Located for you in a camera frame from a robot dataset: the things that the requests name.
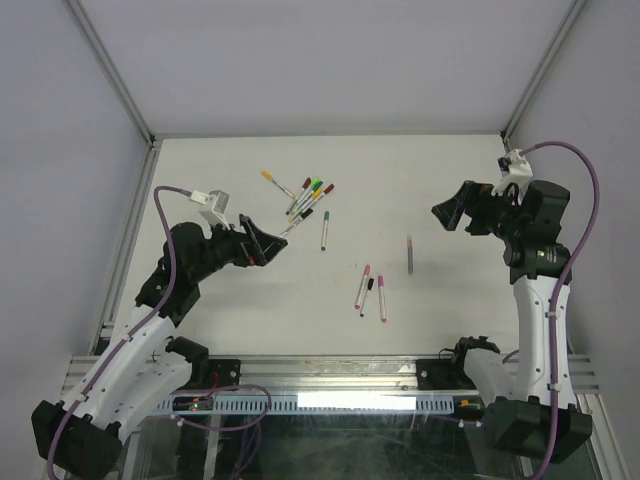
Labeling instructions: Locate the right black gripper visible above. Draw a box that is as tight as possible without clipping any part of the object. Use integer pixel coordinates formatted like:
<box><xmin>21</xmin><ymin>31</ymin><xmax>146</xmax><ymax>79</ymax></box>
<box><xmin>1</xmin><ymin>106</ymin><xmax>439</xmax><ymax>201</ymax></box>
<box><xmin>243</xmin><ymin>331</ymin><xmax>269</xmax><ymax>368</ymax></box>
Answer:
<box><xmin>430</xmin><ymin>180</ymin><xmax>525</xmax><ymax>242</ymax></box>

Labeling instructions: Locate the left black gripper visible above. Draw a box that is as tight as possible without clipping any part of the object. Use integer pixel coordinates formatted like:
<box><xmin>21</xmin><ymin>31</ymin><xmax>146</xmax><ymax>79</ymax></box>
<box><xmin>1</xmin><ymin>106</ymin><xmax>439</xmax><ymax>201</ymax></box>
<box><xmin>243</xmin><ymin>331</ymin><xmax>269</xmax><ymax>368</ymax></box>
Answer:
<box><xmin>190</xmin><ymin>216</ymin><xmax>286</xmax><ymax>283</ymax></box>

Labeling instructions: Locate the pink capped marker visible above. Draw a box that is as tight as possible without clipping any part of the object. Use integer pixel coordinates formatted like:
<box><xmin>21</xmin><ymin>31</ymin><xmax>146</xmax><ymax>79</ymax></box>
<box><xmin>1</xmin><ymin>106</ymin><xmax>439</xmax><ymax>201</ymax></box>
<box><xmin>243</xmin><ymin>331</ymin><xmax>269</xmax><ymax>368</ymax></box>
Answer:
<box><xmin>354</xmin><ymin>264</ymin><xmax>371</xmax><ymax>310</ymax></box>

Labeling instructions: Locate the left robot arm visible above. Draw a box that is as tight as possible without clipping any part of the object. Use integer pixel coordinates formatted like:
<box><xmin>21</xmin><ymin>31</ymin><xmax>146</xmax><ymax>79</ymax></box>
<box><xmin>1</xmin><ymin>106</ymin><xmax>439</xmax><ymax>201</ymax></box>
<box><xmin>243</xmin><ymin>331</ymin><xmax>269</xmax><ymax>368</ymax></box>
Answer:
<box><xmin>31</xmin><ymin>215</ymin><xmax>288</xmax><ymax>479</ymax></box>

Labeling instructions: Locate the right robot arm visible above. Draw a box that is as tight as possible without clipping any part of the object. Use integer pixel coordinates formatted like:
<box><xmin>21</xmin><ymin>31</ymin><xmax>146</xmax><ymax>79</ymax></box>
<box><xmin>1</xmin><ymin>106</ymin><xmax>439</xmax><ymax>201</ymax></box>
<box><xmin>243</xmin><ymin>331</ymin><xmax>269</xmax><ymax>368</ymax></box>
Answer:
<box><xmin>432</xmin><ymin>180</ymin><xmax>593</xmax><ymax>465</ymax></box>

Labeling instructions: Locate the grey purple pen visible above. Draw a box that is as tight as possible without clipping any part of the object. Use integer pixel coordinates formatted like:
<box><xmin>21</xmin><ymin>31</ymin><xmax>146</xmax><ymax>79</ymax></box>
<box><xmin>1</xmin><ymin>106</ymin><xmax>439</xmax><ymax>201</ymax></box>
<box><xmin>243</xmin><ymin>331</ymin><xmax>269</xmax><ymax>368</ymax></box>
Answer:
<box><xmin>407</xmin><ymin>235</ymin><xmax>414</xmax><ymax>276</ymax></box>

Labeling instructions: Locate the black capped thin pen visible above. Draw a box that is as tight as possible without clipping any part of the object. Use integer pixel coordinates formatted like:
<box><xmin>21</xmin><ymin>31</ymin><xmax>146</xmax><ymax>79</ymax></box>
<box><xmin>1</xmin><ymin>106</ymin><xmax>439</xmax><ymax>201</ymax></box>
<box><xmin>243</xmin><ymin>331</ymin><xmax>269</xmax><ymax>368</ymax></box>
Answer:
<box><xmin>359</xmin><ymin>277</ymin><xmax>374</xmax><ymax>318</ymax></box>

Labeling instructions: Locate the dark red capped marker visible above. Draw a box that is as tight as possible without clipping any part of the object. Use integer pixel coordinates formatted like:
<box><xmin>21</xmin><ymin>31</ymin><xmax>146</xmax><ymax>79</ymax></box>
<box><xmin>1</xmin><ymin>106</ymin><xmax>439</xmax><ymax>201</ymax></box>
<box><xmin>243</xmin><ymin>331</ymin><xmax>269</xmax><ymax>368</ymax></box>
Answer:
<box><xmin>302</xmin><ymin>184</ymin><xmax>334</xmax><ymax>212</ymax></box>

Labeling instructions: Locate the purple capped marker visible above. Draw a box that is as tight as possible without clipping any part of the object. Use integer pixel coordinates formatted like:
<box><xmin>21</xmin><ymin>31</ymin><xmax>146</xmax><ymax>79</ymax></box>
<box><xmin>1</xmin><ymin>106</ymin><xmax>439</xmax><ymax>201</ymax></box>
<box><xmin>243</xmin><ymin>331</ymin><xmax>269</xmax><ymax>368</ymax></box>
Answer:
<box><xmin>377</xmin><ymin>274</ymin><xmax>388</xmax><ymax>323</ymax></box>

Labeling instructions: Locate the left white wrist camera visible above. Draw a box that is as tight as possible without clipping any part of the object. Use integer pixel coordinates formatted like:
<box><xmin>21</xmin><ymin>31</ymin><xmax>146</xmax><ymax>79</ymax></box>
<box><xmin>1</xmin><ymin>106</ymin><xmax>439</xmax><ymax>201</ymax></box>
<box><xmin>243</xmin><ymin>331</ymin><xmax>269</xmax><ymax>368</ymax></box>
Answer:
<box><xmin>189</xmin><ymin>190</ymin><xmax>231</xmax><ymax>230</ymax></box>

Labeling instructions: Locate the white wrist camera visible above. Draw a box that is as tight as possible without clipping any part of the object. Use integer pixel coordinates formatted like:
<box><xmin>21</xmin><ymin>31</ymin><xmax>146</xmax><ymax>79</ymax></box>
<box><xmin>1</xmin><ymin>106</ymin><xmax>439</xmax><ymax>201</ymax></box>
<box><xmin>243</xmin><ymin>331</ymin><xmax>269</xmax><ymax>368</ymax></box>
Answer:
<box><xmin>189</xmin><ymin>190</ymin><xmax>231</xmax><ymax>230</ymax></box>
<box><xmin>491</xmin><ymin>149</ymin><xmax>533</xmax><ymax>198</ymax></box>

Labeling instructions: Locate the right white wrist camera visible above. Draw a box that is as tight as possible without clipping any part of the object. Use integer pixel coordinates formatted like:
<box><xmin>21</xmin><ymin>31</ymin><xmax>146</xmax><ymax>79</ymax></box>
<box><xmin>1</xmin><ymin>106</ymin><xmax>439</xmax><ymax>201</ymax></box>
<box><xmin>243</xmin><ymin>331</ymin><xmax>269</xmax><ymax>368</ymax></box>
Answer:
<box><xmin>491</xmin><ymin>149</ymin><xmax>533</xmax><ymax>198</ymax></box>

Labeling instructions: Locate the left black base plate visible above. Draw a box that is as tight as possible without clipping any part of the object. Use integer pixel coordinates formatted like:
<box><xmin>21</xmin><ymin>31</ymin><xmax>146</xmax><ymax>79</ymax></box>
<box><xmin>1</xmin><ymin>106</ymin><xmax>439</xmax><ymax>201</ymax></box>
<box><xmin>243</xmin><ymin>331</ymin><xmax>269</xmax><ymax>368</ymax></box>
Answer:
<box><xmin>186</xmin><ymin>358</ymin><xmax>241</xmax><ymax>389</ymax></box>

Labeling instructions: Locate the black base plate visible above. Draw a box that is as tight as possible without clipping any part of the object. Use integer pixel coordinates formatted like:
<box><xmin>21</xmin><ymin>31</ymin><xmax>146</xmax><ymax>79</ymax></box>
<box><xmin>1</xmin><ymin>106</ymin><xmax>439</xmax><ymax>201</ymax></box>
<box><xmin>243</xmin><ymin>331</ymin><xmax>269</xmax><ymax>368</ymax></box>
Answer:
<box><xmin>415</xmin><ymin>358</ymin><xmax>474</xmax><ymax>391</ymax></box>
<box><xmin>186</xmin><ymin>358</ymin><xmax>241</xmax><ymax>389</ymax></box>

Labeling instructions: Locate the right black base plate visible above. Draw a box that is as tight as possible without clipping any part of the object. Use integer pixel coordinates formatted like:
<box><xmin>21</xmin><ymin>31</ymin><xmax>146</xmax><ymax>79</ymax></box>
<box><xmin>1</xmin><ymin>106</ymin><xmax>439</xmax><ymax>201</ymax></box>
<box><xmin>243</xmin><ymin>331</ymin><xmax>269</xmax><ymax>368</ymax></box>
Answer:
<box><xmin>415</xmin><ymin>358</ymin><xmax>474</xmax><ymax>391</ymax></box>

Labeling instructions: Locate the slotted grey cable duct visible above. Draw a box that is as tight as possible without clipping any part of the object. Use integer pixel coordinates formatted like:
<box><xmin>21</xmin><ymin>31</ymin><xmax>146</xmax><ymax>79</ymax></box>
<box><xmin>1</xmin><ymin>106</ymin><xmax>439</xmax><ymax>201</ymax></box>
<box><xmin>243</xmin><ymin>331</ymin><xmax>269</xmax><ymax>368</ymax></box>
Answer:
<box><xmin>152</xmin><ymin>391</ymin><xmax>455</xmax><ymax>417</ymax></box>

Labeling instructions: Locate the aluminium front rail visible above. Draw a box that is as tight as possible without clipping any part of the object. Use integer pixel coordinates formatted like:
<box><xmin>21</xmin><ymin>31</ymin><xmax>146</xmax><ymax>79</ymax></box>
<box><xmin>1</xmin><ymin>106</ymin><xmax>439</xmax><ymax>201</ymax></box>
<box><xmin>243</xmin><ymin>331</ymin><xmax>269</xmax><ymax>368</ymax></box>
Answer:
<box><xmin>63</xmin><ymin>352</ymin><xmax>599</xmax><ymax>401</ymax></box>

